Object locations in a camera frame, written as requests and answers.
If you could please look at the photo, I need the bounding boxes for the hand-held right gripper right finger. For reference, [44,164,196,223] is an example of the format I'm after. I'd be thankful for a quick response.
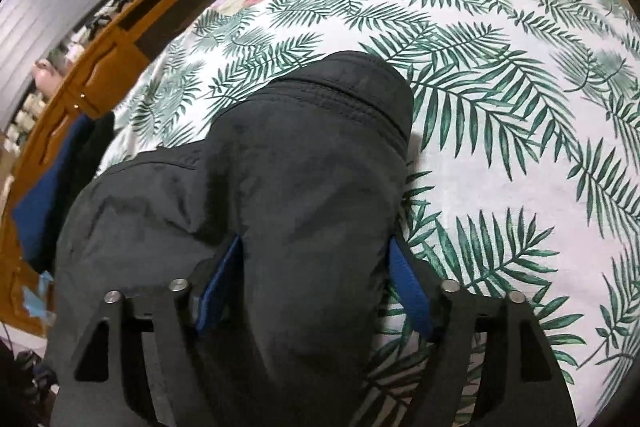
[388,236,577,427]

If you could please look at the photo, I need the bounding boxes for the black jacket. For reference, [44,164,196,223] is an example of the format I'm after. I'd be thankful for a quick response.
[47,51,416,427]

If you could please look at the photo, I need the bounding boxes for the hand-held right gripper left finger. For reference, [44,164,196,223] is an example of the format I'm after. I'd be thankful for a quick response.
[74,234,246,427]

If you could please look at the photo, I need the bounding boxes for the navy bed sheet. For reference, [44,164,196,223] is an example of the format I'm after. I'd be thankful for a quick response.
[12,114,103,263]

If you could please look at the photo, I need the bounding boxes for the wooden desk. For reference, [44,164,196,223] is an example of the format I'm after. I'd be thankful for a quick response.
[0,0,226,338]

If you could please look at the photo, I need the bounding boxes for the floral and leaf printed blanket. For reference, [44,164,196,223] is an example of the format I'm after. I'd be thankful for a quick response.
[95,0,640,427]

